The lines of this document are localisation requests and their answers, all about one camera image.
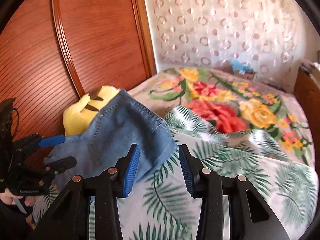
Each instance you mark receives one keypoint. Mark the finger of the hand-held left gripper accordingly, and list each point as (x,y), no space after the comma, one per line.
(62,163)
(51,141)

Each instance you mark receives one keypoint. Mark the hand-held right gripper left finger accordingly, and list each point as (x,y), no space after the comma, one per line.
(131,172)

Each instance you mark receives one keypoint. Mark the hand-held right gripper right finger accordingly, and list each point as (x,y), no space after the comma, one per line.
(187,172)

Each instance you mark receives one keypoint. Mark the blue denim pants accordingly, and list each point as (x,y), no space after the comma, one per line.
(120,130)

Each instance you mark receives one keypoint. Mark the person's left hand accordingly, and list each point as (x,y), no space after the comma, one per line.
(7,198)

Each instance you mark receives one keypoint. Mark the yellow plush toy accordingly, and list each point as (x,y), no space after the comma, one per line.
(75,120)

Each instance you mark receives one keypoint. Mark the floral blanket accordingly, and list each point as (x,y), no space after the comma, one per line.
(225,115)

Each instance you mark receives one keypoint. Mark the small cardboard box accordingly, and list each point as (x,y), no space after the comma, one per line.
(248,76)

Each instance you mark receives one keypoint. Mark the box with blue cloth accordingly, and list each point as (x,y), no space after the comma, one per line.
(238,65)

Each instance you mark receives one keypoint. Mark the wooden slatted wardrobe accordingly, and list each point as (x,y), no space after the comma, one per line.
(100,30)

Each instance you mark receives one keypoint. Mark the wooden cabinet row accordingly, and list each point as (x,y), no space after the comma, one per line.
(307,90)

